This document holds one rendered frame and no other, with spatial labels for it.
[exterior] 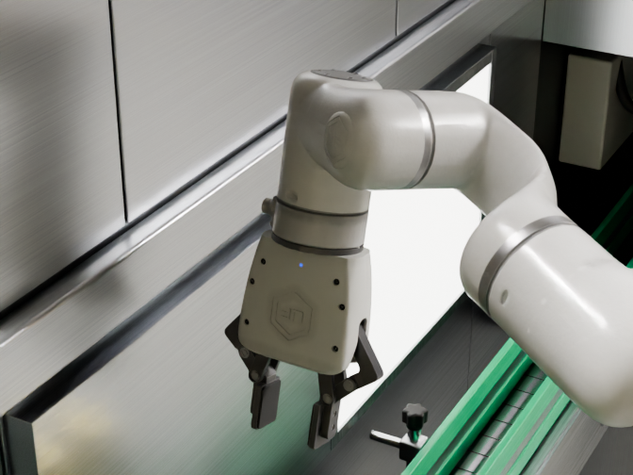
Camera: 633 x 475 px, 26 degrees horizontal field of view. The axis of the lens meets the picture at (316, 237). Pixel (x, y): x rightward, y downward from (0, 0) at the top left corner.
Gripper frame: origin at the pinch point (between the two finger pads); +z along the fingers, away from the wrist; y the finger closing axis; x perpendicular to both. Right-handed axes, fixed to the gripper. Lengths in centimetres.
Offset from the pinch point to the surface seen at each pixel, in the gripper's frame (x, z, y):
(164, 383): -1.9, 0.2, -11.7
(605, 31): 92, -28, -6
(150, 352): -4.7, -3.3, -11.7
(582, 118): 109, -13, -11
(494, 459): 44.1, 17.5, 4.2
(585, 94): 108, -17, -11
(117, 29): -9.5, -30.0, -14.7
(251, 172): 10.0, -16.7, -12.5
